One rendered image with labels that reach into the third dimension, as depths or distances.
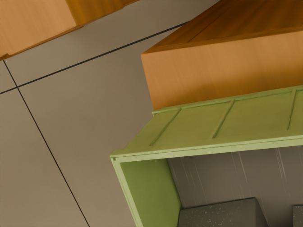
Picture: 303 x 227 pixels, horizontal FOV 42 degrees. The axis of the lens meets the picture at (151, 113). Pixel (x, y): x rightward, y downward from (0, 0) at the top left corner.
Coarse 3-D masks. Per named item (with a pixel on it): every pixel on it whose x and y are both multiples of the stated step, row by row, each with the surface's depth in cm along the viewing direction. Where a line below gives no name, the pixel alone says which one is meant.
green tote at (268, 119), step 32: (256, 96) 56; (288, 96) 53; (160, 128) 57; (192, 128) 53; (224, 128) 50; (256, 128) 47; (288, 128) 44; (128, 160) 51; (160, 160) 62; (128, 192) 53; (160, 192) 61; (160, 224) 59
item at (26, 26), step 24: (0, 0) 56; (24, 0) 55; (48, 0) 53; (72, 0) 53; (96, 0) 58; (120, 0) 64; (0, 24) 58; (24, 24) 56; (48, 24) 55; (72, 24) 53; (24, 48) 58
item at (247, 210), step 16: (192, 208) 64; (208, 208) 62; (224, 208) 61; (240, 208) 59; (256, 208) 58; (192, 224) 62; (208, 224) 60; (224, 224) 59; (240, 224) 57; (256, 224) 56
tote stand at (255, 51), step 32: (224, 0) 105; (256, 0) 91; (288, 0) 80; (192, 32) 71; (224, 32) 64; (256, 32) 58; (288, 32) 54; (160, 64) 63; (192, 64) 61; (224, 64) 59; (256, 64) 57; (288, 64) 55; (160, 96) 65; (192, 96) 63; (224, 96) 61
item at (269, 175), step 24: (192, 168) 61; (216, 168) 60; (240, 168) 58; (264, 168) 57; (288, 168) 55; (192, 192) 63; (216, 192) 62; (240, 192) 60; (264, 192) 58; (288, 192) 57; (288, 216) 58
